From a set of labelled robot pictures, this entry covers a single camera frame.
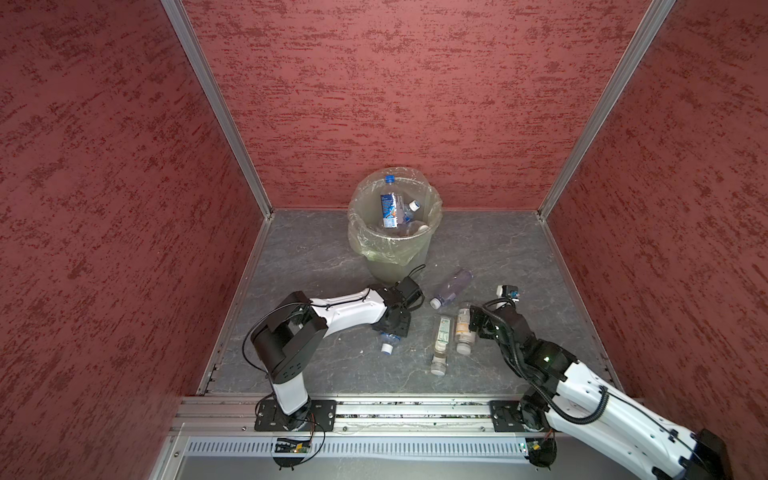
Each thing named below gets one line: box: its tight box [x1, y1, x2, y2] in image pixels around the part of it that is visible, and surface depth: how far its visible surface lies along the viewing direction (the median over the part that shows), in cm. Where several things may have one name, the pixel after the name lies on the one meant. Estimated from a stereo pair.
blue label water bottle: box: [380, 332, 401, 355], surface depth 84 cm
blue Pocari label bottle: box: [404, 199, 421, 222], surface depth 97 cm
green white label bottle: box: [431, 316, 451, 376], surface depth 85 cm
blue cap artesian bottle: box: [380, 174, 398, 228], surface depth 91 cm
